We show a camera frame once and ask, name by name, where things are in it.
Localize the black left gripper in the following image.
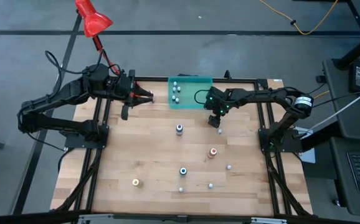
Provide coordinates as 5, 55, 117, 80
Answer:
108, 69, 155, 121

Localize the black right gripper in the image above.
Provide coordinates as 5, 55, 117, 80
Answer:
203, 86, 231, 129

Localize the teal plastic bin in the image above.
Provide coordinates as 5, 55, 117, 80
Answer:
167, 76, 214, 110

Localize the red desk lamp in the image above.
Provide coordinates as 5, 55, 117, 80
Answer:
75, 0, 145, 100

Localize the white paper sheet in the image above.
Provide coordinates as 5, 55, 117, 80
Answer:
298, 147, 316, 164

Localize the grey desk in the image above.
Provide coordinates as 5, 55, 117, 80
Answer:
322, 58, 360, 141

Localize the white rod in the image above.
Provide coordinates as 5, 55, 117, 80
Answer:
306, 83, 360, 133

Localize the black desk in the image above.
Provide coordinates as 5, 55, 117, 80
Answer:
328, 136, 360, 218

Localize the black stand leg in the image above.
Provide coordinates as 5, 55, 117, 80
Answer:
332, 27, 360, 71

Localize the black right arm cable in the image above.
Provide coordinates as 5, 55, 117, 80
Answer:
193, 89, 212, 105

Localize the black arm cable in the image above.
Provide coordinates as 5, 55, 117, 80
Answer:
193, 89, 212, 105
44, 49, 106, 76

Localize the black aluminium frame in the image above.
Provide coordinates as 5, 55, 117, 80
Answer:
50, 75, 313, 218

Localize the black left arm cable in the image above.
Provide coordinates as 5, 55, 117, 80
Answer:
44, 49, 106, 76

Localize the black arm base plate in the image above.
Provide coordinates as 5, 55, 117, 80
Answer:
58, 123, 110, 149
258, 127, 304, 154

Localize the silver metal bracket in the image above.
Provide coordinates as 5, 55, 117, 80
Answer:
250, 217, 288, 224
76, 213, 116, 224

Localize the yellow extension cord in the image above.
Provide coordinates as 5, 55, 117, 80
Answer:
259, 0, 339, 35

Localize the black frame crossbeam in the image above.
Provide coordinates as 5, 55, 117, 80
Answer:
0, 208, 360, 224

